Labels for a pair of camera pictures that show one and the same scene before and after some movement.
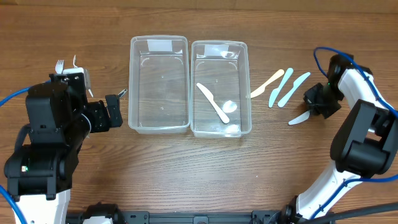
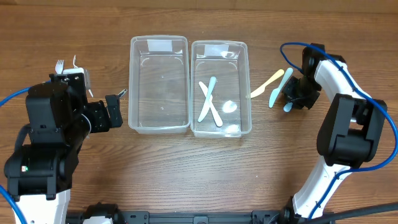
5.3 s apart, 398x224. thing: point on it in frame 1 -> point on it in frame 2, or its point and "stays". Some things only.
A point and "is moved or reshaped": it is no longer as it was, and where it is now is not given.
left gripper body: x=113 y=111 stays
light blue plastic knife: x=275 y=91 stays
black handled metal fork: x=122 y=93 stays
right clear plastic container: x=220 y=89 stays
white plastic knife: x=209 y=95 is moved or reshaped
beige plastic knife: x=261 y=89 stays
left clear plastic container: x=159 y=84 stays
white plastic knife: x=300 y=119 -> x=213 y=81
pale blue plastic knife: x=296 y=83 is moved or reshaped
